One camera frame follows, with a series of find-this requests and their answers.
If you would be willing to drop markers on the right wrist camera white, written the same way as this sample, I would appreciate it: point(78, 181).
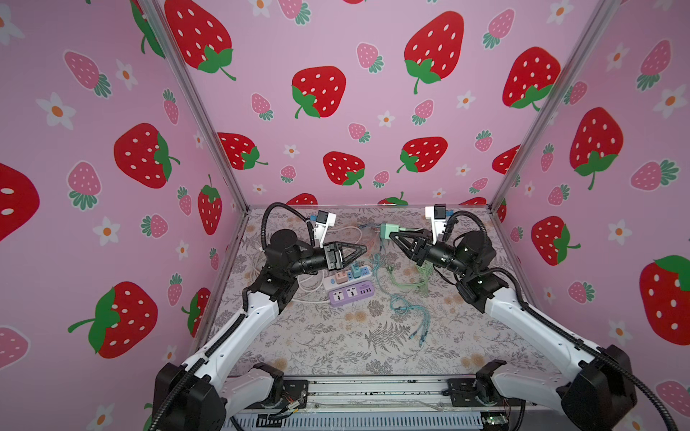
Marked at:
point(437, 215)

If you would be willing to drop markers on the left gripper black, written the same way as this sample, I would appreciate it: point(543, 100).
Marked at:
point(331, 250)

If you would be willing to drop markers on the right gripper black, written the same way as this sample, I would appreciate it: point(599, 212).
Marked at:
point(420, 250)

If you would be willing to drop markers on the pink charger plug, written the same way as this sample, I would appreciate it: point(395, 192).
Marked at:
point(341, 278)

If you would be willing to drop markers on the white blue power strip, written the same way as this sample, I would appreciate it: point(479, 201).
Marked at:
point(329, 283)

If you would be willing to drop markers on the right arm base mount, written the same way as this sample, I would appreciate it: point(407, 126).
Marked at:
point(478, 390)

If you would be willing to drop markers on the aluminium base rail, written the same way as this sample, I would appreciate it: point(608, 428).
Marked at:
point(394, 402)

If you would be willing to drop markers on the blue-grey charger plug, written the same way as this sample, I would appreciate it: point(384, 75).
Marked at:
point(356, 270)

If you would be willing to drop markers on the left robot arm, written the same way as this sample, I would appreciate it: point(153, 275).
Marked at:
point(200, 394)

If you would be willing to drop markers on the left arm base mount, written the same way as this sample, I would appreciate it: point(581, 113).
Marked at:
point(284, 390)

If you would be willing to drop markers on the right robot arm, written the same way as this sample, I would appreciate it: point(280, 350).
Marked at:
point(596, 388)

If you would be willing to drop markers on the green charger plug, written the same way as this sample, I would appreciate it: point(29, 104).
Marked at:
point(386, 229)

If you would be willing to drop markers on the purple power strip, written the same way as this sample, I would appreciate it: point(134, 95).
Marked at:
point(344, 296)

